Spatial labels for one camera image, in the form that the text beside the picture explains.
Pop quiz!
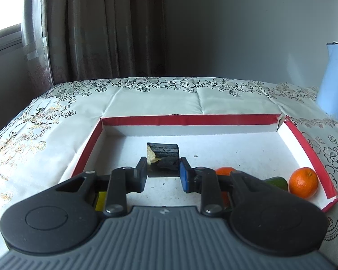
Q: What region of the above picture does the brown patterned curtain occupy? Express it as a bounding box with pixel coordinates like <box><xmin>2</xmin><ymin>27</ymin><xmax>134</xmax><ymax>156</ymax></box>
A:
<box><xmin>21</xmin><ymin>0</ymin><xmax>167</xmax><ymax>86</ymax></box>

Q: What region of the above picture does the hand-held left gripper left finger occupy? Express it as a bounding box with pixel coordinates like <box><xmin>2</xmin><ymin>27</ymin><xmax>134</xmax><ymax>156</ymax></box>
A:
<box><xmin>56</xmin><ymin>157</ymin><xmax>148</xmax><ymax>218</ymax></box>

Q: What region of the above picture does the white floral tablecloth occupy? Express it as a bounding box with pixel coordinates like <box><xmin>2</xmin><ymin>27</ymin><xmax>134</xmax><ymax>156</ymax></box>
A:
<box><xmin>0</xmin><ymin>76</ymin><xmax>338</xmax><ymax>248</ymax></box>

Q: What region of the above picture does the green oval fruit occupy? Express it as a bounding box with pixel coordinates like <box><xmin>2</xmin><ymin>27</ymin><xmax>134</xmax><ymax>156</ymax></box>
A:
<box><xmin>263</xmin><ymin>176</ymin><xmax>288</xmax><ymax>192</ymax></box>

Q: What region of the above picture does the partly peeled sugarcane piece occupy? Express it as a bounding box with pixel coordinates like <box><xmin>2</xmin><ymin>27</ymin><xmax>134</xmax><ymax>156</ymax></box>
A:
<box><xmin>146</xmin><ymin>142</ymin><xmax>181</xmax><ymax>178</ymax></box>

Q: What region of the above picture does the shallow red cardboard box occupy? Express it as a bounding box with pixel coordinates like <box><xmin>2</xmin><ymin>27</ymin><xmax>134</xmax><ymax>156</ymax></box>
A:
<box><xmin>58</xmin><ymin>114</ymin><xmax>338</xmax><ymax>214</ymax></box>

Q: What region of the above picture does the light blue electric kettle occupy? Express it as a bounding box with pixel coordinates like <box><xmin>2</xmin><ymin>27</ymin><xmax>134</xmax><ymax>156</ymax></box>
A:
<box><xmin>315</xmin><ymin>42</ymin><xmax>338</xmax><ymax>123</ymax></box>

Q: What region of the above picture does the small orange tangerine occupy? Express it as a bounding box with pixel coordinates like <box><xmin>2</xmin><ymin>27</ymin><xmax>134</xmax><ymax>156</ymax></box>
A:
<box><xmin>288</xmin><ymin>167</ymin><xmax>319</xmax><ymax>199</ymax></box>

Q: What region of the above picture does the large orange tangerine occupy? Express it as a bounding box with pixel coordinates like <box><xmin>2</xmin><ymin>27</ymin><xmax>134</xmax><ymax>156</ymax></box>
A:
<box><xmin>215</xmin><ymin>167</ymin><xmax>237</xmax><ymax>176</ymax></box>

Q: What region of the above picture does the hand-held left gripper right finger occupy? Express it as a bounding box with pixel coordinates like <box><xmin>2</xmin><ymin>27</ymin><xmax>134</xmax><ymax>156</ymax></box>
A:
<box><xmin>179</xmin><ymin>157</ymin><xmax>288</xmax><ymax>217</ymax></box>

